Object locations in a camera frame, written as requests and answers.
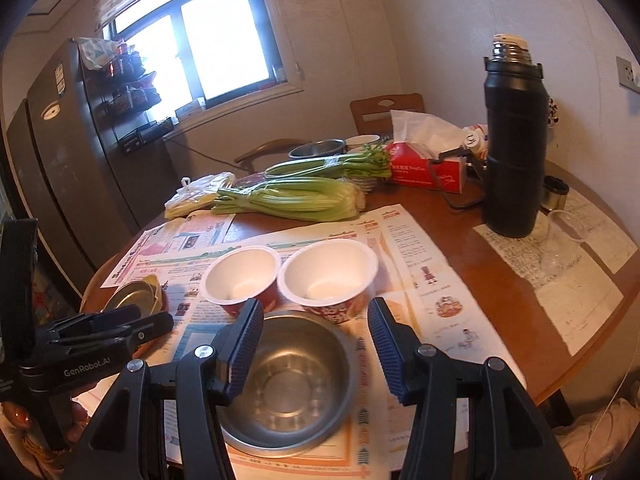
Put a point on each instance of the person's left hand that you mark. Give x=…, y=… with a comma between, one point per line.
x=20, y=417

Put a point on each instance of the grey refrigerator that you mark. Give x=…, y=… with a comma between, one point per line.
x=65, y=160

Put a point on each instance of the stainless steel bowl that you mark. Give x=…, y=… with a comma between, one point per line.
x=285, y=385

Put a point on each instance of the small steel basin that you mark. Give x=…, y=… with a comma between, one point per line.
x=317, y=149

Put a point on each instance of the wooden chair with cutout back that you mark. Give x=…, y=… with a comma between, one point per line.
x=385, y=110

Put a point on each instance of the white printed paper sheet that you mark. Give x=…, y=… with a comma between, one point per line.
x=585, y=305

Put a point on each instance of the red paper bowl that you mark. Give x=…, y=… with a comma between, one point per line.
x=325, y=270
x=240, y=275

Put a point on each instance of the celery bundle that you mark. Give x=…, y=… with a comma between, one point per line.
x=320, y=166
x=290, y=200

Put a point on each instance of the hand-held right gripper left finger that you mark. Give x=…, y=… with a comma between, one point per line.
x=245, y=345

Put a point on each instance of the black thermos flask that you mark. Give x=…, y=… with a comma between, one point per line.
x=512, y=150

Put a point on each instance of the white wall socket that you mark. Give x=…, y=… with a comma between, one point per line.
x=629, y=75

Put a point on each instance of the white ceramic bowl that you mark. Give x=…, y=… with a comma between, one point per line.
x=362, y=142

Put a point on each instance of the dark metal round plate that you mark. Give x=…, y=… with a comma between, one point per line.
x=127, y=296

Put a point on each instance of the black white dotted object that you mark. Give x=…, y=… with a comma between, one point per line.
x=552, y=112

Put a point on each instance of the yellow shell-shaped plate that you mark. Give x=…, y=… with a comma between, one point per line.
x=159, y=292

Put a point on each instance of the dark thermos lid cup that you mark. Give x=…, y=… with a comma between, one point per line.
x=555, y=192

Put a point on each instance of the small colourful newspaper sheet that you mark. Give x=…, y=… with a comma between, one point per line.
x=175, y=240

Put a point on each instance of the dark framed window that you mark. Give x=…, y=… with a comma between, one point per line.
x=200, y=35

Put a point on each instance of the clear plastic bag yellow contents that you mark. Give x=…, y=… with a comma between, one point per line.
x=200, y=195

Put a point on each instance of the small flat box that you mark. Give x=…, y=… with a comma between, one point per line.
x=190, y=107

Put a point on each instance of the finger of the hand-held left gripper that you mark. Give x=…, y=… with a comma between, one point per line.
x=117, y=316
x=150, y=327

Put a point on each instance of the white fabric bundle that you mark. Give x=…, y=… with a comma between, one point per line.
x=600, y=440

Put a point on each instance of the wooden chair with curved back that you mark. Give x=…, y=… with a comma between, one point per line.
x=265, y=152

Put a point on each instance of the red tissue box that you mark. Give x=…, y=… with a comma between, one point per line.
x=425, y=170

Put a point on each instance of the clear plastic cup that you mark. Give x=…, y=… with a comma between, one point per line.
x=557, y=255

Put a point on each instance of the white printed cup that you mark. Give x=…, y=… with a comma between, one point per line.
x=475, y=137

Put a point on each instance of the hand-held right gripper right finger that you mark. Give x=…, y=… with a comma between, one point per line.
x=387, y=350

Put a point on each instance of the large colourful newspaper sheet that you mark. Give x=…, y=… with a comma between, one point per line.
x=425, y=260

